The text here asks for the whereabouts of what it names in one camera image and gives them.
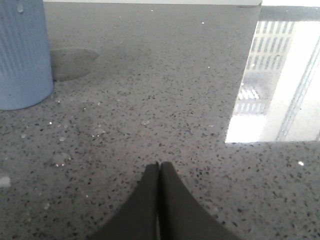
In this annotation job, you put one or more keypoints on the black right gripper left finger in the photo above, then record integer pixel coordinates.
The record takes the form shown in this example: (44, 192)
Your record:
(137, 218)

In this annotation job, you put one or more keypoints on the light blue ribbed plastic cup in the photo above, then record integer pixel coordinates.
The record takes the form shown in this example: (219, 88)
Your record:
(25, 62)

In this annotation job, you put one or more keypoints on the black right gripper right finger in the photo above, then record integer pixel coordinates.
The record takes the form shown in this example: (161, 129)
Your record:
(181, 217)

